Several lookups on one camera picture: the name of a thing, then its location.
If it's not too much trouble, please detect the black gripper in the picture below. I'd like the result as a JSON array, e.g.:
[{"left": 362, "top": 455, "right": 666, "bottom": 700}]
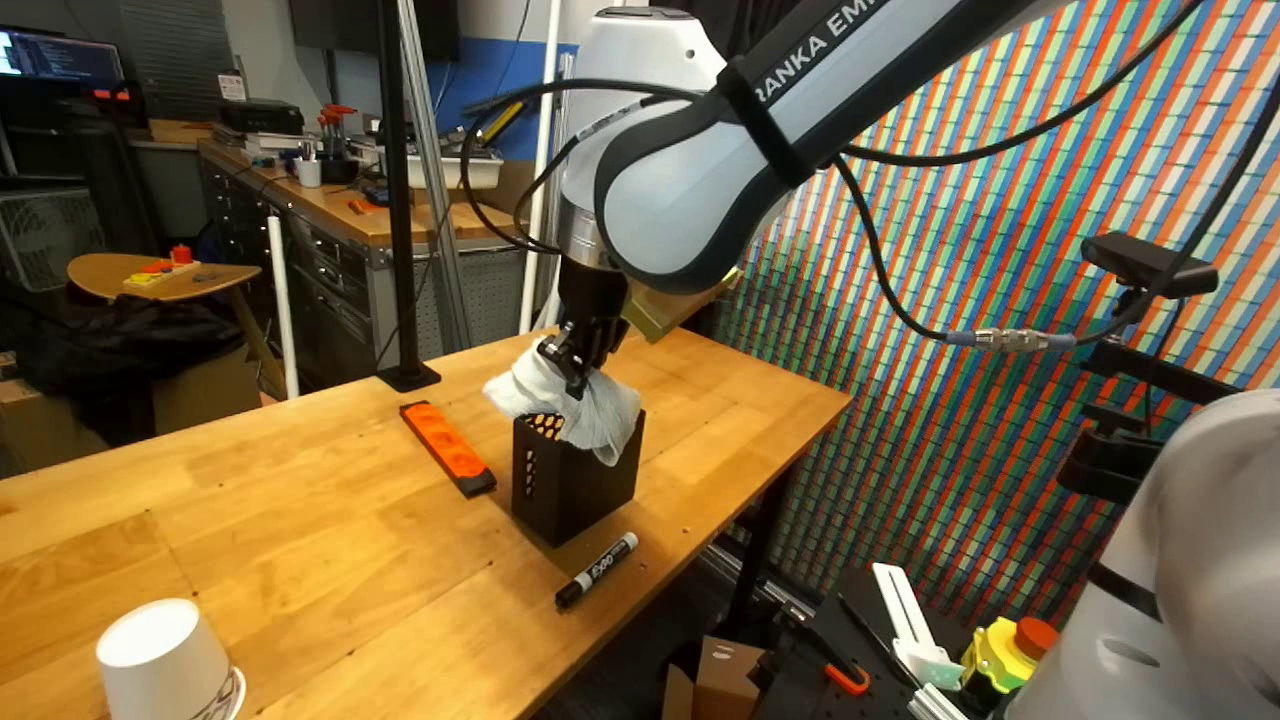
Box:
[{"left": 547, "top": 257, "right": 631, "bottom": 400}]

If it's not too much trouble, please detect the white towel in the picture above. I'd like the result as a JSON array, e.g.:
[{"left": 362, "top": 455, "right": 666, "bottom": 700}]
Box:
[{"left": 479, "top": 333, "right": 648, "bottom": 471}]

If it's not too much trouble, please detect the black perforated box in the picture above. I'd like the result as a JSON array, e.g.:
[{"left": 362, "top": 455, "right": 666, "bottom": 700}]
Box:
[{"left": 508, "top": 405, "right": 648, "bottom": 549}]

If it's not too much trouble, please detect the small cardboard box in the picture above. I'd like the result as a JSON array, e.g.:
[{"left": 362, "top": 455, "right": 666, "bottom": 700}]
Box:
[{"left": 660, "top": 632, "right": 772, "bottom": 720}]

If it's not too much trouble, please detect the black box device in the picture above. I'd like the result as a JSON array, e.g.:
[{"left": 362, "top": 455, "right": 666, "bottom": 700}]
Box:
[{"left": 216, "top": 94, "right": 307, "bottom": 137}]

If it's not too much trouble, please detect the orange and black block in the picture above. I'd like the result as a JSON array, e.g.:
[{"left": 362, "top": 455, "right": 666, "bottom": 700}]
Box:
[{"left": 396, "top": 396, "right": 498, "bottom": 498}]

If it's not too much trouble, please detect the black marker pen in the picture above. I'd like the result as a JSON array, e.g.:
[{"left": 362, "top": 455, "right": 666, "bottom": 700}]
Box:
[{"left": 551, "top": 529, "right": 642, "bottom": 610}]

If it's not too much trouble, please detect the black vertical stand pole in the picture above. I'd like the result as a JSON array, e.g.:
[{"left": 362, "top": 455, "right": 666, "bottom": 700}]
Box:
[{"left": 377, "top": 0, "right": 442, "bottom": 396}]

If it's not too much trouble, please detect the black table leg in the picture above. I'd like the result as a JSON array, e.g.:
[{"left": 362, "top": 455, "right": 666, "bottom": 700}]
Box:
[{"left": 722, "top": 463, "right": 802, "bottom": 645}]

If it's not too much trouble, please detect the wooden workbench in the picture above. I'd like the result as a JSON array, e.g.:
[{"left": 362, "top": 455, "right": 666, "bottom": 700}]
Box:
[{"left": 194, "top": 137, "right": 534, "bottom": 392}]

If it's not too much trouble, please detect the white vertical metal pole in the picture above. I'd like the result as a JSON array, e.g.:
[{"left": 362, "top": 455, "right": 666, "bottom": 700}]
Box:
[{"left": 514, "top": 0, "right": 568, "bottom": 334}]

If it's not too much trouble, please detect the round wooden stool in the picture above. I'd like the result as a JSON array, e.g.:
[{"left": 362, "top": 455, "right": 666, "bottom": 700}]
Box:
[{"left": 63, "top": 246, "right": 293, "bottom": 405}]

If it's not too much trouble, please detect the colourful striped backdrop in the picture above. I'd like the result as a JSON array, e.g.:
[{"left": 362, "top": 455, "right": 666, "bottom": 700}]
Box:
[{"left": 702, "top": 0, "right": 1280, "bottom": 632}]

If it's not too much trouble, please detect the yellow flat block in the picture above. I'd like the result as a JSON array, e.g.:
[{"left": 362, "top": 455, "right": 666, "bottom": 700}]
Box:
[{"left": 118, "top": 263, "right": 206, "bottom": 300}]

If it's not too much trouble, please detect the white paper cup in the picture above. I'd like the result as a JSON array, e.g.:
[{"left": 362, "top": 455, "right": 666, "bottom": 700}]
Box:
[{"left": 93, "top": 596, "right": 251, "bottom": 720}]

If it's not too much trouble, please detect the yellow red emergency stop button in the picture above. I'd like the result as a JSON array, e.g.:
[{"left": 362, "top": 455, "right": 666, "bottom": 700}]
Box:
[{"left": 958, "top": 610, "right": 1063, "bottom": 700}]

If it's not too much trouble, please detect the computer monitor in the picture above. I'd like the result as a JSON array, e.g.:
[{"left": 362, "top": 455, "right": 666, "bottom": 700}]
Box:
[{"left": 0, "top": 24, "right": 131, "bottom": 99}]

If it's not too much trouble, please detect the slanted metal frame bar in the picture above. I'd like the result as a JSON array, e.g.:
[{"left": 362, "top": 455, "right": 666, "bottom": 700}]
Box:
[{"left": 391, "top": 0, "right": 473, "bottom": 352}]

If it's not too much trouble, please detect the orange handled clamp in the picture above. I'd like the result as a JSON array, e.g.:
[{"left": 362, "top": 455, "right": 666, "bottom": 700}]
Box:
[{"left": 775, "top": 610, "right": 880, "bottom": 703}]

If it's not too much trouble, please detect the white metal bracket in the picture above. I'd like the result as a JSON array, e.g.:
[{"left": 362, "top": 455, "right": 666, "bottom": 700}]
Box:
[{"left": 869, "top": 560, "right": 973, "bottom": 693}]

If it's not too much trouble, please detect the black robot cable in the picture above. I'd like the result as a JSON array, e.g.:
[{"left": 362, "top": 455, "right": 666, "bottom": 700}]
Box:
[{"left": 454, "top": 0, "right": 1212, "bottom": 355}]

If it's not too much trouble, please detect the black camera stand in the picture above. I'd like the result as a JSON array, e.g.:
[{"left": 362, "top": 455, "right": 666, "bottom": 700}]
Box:
[{"left": 1055, "top": 285, "right": 1249, "bottom": 507}]

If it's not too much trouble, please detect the black camera on stand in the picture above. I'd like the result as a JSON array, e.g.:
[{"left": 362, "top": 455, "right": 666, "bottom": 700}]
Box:
[{"left": 1074, "top": 229, "right": 1224, "bottom": 303}]

